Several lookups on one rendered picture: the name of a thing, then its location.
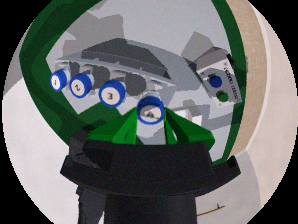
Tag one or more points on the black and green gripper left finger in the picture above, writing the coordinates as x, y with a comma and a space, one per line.
116, 129

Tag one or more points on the blue screw cap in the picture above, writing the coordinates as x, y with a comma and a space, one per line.
80, 85
112, 93
150, 110
58, 80

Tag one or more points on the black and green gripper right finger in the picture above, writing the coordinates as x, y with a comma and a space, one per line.
185, 130

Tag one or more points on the white four-tube rack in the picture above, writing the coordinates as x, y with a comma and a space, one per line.
108, 68

